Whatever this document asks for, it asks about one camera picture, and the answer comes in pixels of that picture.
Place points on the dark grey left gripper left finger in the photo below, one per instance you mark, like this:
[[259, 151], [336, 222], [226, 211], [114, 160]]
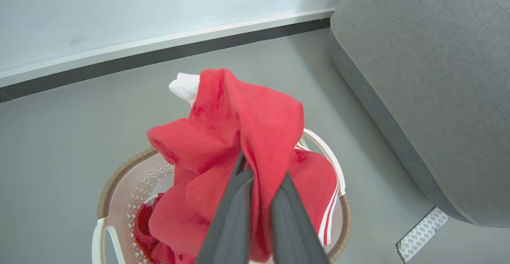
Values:
[[231, 224]]

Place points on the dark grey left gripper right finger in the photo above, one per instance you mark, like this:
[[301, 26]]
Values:
[[293, 232]]

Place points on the red garment with white stripes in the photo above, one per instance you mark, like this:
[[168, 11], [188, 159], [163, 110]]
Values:
[[259, 112]]

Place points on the white laundry basket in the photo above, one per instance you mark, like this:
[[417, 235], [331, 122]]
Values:
[[119, 200]]

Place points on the white flat cloth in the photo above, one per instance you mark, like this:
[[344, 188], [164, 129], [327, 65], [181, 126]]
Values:
[[163, 185]]

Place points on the patterned white tape patch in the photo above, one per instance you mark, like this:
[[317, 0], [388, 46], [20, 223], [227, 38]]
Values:
[[422, 232]]

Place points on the white fluffy cloth piece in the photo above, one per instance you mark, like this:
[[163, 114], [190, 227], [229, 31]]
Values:
[[184, 88]]

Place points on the white and black baseboard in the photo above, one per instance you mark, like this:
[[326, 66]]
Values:
[[159, 47]]

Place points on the grey fabric sofa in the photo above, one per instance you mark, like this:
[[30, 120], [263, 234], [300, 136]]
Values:
[[430, 77]]

